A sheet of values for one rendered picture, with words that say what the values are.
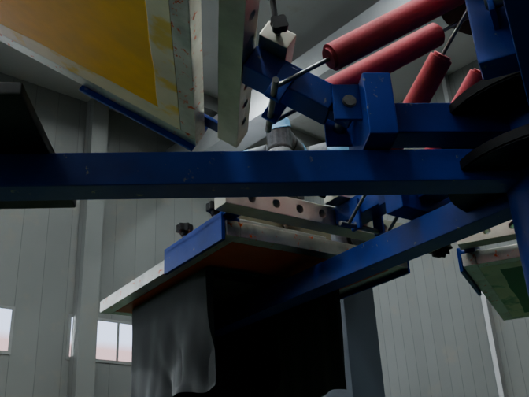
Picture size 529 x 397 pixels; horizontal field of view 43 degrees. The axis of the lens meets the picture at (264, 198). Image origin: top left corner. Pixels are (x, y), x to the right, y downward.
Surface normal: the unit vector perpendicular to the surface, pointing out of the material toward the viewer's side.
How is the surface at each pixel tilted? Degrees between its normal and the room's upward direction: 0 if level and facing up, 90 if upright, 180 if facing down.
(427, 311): 90
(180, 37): 148
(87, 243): 90
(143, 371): 93
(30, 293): 90
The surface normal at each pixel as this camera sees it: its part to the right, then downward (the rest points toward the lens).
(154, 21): -0.49, 0.78
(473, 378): -0.76, -0.23
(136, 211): 0.65, -0.33
